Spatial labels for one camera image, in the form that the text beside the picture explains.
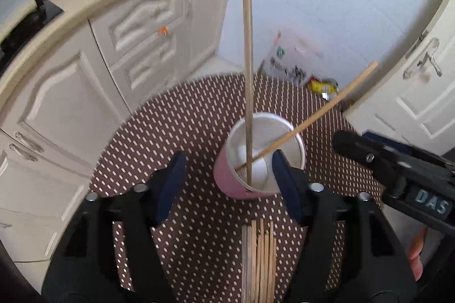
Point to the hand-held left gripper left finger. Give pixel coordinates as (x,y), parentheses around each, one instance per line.
(174,182)

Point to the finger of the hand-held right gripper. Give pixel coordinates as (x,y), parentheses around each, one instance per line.
(391,143)
(355,146)

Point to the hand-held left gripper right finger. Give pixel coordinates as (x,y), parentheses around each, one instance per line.
(286,178)

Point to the pink paper cup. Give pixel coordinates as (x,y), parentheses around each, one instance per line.
(227,182)

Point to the wooden chopstick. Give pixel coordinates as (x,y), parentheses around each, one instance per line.
(337,95)
(247,75)

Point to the pile of wooden chopsticks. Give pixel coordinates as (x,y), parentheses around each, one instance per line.
(257,260)

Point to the person's right hand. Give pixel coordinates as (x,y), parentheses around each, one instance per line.
(416,255)

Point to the white door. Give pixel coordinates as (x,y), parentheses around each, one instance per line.
(401,111)

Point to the brown polka dot tablecloth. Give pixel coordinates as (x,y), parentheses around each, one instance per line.
(199,146)

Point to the yellow packet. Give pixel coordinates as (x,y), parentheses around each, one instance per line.
(323,87)

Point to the white plastic bag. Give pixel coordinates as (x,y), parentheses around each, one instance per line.
(288,61)

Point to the cream kitchen cabinet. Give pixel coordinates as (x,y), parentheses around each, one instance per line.
(71,93)

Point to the black stove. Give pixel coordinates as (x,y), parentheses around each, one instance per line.
(28,26)

